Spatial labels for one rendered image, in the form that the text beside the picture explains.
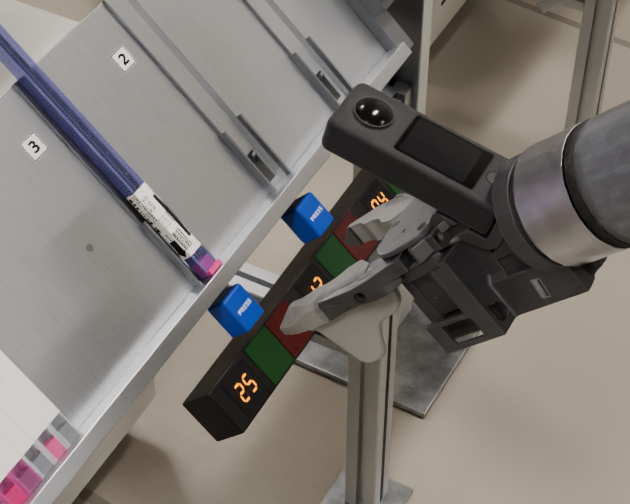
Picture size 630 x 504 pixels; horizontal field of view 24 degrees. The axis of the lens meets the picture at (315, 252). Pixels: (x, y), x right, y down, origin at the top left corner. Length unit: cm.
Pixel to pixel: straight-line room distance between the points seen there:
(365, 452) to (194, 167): 69
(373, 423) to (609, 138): 91
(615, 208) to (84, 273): 39
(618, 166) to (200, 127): 41
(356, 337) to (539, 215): 18
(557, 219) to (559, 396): 114
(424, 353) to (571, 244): 114
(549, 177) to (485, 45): 166
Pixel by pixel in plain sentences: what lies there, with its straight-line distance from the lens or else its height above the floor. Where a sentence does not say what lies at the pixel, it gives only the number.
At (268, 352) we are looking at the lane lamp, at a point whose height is 66.
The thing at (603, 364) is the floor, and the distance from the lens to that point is 197.
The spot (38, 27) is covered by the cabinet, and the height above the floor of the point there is 62.
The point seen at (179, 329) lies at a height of 73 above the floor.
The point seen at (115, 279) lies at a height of 75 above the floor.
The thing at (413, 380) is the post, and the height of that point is 1.
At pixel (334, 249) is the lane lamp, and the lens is 115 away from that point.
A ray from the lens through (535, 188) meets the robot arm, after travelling 81.
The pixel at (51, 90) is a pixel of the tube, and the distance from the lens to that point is 102.
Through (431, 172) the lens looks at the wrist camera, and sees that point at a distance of 85.
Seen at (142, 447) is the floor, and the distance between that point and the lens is 186.
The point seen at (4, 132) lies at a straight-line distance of 101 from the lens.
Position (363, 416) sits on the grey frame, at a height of 18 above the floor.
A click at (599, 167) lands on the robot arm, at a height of 96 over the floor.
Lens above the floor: 148
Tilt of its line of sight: 45 degrees down
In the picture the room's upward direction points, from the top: straight up
